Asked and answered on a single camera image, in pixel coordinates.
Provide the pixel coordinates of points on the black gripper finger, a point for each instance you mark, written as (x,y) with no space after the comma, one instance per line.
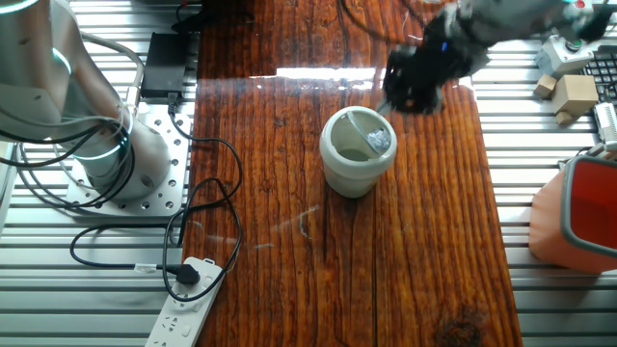
(396,94)
(428,100)

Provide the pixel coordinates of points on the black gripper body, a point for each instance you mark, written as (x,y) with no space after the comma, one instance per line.
(438,53)

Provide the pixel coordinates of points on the white paper ball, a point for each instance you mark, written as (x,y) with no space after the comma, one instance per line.
(379,140)

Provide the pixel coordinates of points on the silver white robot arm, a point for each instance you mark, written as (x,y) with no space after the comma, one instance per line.
(29,72)

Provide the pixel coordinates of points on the small white trash can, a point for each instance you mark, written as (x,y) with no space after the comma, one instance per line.
(352,178)

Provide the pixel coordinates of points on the small wooden block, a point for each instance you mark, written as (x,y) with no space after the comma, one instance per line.
(564,118)
(544,87)

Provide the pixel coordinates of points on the grey box with green button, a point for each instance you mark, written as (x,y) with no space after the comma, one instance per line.
(559,58)

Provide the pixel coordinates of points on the large wooden block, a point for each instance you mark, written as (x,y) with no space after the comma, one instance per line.
(574,95)

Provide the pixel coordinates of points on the black keyboard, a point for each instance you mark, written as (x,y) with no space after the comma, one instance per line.
(602,77)

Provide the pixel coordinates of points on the orange bin with grey rim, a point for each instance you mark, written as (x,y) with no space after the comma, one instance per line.
(554,226)

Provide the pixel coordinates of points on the black power adapter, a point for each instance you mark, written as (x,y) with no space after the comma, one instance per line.
(164,62)

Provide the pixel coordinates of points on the white power strip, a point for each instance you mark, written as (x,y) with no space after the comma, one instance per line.
(185,313)

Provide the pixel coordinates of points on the small grey camera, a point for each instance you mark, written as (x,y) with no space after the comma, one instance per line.
(595,150)

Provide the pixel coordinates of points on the silver ridged camera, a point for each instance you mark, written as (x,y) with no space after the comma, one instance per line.
(606,123)

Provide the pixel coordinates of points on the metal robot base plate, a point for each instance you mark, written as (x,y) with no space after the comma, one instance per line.
(164,164)

